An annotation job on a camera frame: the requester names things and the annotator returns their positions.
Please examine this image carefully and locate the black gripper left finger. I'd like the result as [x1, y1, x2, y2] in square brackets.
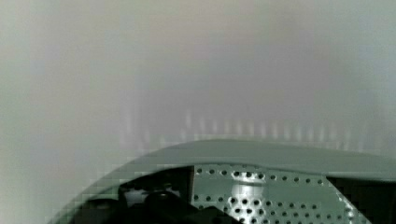
[71, 166, 242, 224]

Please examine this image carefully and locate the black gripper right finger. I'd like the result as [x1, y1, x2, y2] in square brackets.
[327, 176, 396, 224]

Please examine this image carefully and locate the green strainer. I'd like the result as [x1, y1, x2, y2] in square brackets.
[48, 140, 395, 224]

